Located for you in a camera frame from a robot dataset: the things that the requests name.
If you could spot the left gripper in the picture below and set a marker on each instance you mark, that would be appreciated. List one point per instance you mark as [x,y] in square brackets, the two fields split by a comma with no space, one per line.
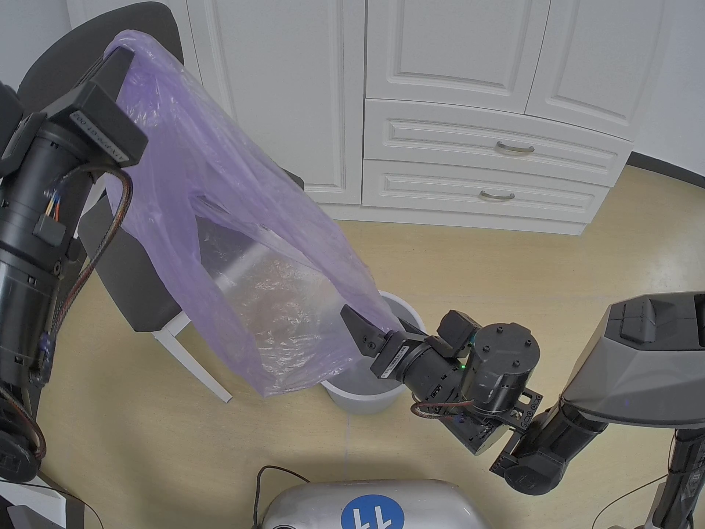
[93,124]

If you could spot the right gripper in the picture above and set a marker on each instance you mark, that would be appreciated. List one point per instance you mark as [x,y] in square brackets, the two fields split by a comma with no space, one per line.
[418,367]

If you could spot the purple plastic bag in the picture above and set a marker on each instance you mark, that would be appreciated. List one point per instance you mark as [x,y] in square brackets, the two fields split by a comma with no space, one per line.
[248,196]

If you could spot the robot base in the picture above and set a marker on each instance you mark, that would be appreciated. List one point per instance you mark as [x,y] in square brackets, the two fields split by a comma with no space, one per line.
[330,505]

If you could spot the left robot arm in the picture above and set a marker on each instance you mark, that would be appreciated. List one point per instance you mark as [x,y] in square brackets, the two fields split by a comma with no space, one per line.
[22,306]

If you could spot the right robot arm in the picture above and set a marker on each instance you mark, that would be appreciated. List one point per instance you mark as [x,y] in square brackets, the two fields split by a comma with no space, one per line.
[633,361]

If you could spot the white trash bin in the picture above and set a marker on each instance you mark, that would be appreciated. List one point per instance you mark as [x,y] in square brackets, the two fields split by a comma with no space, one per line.
[363,400]

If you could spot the grey and white chair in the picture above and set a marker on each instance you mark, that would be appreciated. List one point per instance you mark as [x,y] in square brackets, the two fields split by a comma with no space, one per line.
[126,273]

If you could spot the white wardrobe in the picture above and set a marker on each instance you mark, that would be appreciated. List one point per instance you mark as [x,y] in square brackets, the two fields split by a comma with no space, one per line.
[451,47]

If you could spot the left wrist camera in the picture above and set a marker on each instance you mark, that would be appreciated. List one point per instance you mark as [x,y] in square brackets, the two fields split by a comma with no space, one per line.
[11,130]

